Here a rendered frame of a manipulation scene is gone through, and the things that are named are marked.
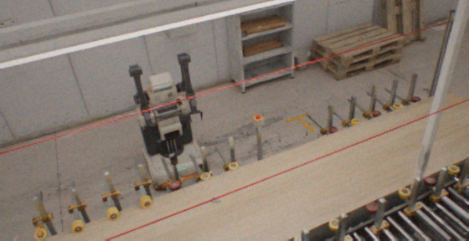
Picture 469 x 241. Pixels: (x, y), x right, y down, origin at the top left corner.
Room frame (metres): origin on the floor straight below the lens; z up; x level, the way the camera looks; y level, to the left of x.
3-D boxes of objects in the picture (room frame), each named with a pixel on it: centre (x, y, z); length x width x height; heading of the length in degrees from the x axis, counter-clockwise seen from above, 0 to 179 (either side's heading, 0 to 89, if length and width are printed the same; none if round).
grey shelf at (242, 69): (5.25, -0.45, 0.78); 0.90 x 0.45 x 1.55; 112
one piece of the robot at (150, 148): (3.45, 0.81, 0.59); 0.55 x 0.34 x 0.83; 110
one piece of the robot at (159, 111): (3.09, 0.68, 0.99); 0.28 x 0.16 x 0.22; 110
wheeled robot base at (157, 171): (3.36, 0.78, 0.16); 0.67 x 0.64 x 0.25; 20
